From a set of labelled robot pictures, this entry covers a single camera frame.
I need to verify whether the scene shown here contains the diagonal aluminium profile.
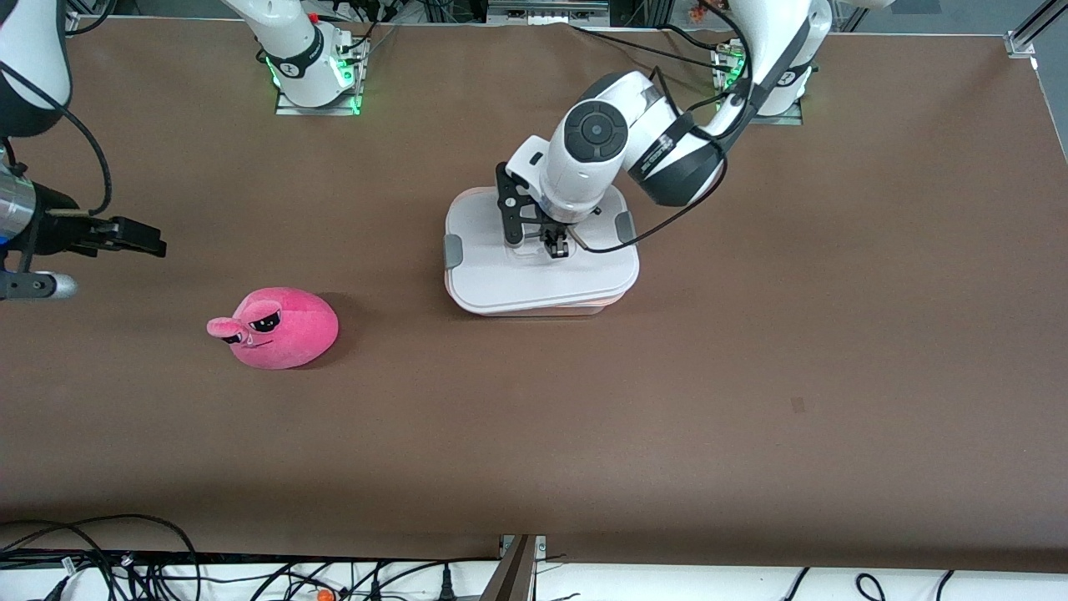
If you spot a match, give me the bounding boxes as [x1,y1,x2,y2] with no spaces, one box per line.
[1005,0,1068,59]

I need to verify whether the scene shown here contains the short black table cable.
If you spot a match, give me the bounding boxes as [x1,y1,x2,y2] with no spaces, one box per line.
[659,23,728,51]

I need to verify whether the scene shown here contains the aluminium frame bar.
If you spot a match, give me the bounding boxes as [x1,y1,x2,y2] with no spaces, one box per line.
[487,0,611,26]

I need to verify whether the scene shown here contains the white box lid grey latches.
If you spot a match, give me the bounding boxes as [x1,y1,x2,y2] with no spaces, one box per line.
[442,185,642,316]

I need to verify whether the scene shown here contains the black cable at arm base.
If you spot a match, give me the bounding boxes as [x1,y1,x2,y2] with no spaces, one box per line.
[344,13,403,55]

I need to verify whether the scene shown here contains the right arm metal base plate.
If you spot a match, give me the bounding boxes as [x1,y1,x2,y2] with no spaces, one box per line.
[275,38,369,116]

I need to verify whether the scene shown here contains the long black table cable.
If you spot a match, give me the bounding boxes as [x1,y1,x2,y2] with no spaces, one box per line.
[572,23,727,76]

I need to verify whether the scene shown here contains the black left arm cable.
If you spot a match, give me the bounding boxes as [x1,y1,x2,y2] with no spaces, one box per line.
[572,0,756,254]

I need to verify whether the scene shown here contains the pink plastic storage box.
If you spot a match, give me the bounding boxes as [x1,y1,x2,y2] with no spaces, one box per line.
[446,185,639,319]

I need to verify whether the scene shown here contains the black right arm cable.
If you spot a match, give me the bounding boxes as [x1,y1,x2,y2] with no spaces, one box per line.
[0,65,114,217]

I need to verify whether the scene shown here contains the large looped black cable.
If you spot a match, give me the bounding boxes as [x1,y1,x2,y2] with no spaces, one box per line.
[0,513,202,601]

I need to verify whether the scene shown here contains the pink plush toy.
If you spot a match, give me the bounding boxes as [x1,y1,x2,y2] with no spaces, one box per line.
[206,286,340,371]

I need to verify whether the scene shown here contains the aluminium profile bracket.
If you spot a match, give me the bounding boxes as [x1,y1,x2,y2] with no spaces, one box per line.
[480,534,548,601]

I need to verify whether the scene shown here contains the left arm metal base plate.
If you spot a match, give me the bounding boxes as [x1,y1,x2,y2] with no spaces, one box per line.
[713,42,804,126]

